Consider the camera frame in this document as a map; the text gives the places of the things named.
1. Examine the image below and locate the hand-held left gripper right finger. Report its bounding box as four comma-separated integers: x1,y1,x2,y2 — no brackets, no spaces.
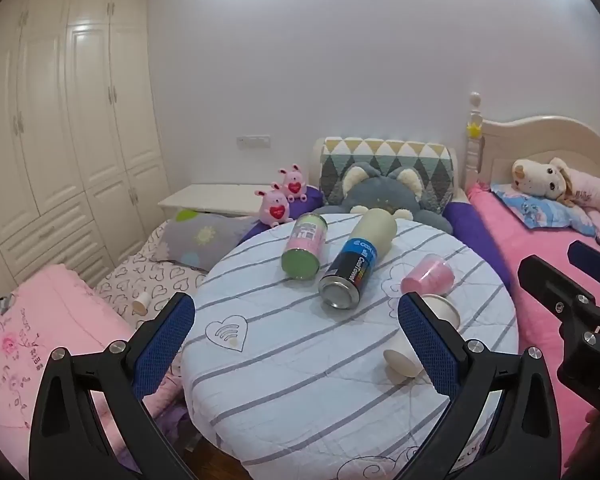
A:
395,291,563,480

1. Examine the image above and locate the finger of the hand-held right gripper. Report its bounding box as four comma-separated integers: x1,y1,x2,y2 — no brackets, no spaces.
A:
517,255,597,322
567,240,600,291

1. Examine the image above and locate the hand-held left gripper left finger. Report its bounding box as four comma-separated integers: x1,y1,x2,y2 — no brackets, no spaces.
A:
28,291,196,480

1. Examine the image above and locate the white paper cup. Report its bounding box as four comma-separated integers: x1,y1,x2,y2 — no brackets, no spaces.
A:
422,294,462,333
383,344,426,379

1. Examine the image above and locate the pink plastic cup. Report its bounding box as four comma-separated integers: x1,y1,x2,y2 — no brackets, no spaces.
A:
401,254,454,296

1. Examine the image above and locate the pink bed sheet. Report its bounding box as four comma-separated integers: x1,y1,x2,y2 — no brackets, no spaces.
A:
466,182,600,461

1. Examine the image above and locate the blue cartoon pillow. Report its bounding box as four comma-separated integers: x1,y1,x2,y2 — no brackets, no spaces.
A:
490,182,600,235

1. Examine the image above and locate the heart print sheet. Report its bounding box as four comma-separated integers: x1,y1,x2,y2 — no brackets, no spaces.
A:
94,220,211,326

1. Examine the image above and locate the cream dog plush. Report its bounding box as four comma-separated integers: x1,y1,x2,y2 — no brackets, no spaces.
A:
511,157,600,211

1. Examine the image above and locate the black spray can cream cap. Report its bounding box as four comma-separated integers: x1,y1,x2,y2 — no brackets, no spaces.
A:
318,208,399,310

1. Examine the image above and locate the grey flower pillow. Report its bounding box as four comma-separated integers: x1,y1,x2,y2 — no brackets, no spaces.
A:
152,208,266,275

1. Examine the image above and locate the pink embroidered quilt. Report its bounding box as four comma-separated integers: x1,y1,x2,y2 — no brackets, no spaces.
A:
0,264,191,466

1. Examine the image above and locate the cream bed headboard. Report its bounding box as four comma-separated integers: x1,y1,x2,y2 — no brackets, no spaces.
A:
462,92,600,201

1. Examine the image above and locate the striped round tablecloth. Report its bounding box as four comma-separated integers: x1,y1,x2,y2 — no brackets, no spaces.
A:
180,213,521,480

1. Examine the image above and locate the grey cat plush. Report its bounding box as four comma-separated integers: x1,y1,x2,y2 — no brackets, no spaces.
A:
312,161,453,235

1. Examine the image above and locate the pink and green can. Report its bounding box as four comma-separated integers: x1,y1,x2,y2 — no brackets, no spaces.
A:
281,212,329,280

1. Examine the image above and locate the triangle pattern cushion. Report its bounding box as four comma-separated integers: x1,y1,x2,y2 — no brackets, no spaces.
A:
319,136,457,213

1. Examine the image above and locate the pink bunny plush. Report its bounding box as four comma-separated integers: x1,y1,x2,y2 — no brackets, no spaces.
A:
254,183,293,227
279,163,308,203

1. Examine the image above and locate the cream wardrobe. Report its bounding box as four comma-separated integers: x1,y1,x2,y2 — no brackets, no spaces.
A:
0,0,171,306

